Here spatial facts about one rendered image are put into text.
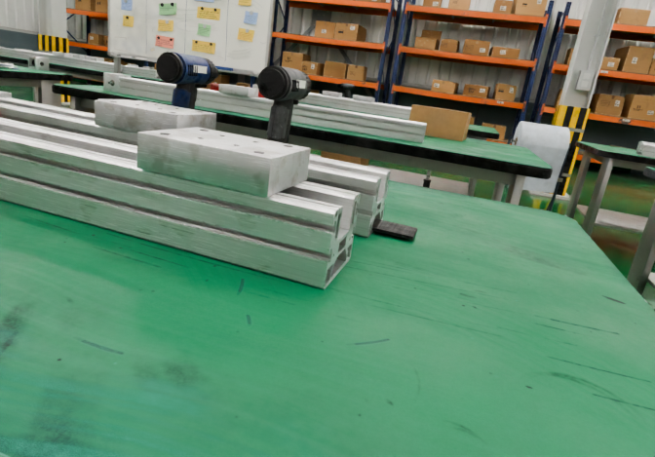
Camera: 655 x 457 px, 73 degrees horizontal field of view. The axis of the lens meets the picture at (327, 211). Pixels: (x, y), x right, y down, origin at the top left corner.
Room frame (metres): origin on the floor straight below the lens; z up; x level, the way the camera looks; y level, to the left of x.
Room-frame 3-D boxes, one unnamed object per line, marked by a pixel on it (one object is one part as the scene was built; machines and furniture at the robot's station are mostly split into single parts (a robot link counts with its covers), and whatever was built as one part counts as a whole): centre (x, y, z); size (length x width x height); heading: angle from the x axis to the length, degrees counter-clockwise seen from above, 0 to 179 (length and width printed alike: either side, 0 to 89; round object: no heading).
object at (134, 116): (0.76, 0.31, 0.87); 0.16 x 0.11 x 0.07; 73
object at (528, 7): (9.99, -2.42, 1.59); 2.83 x 0.98 x 3.17; 74
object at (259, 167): (0.50, 0.12, 0.87); 0.16 x 0.11 x 0.07; 73
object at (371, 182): (0.76, 0.31, 0.82); 0.80 x 0.10 x 0.09; 73
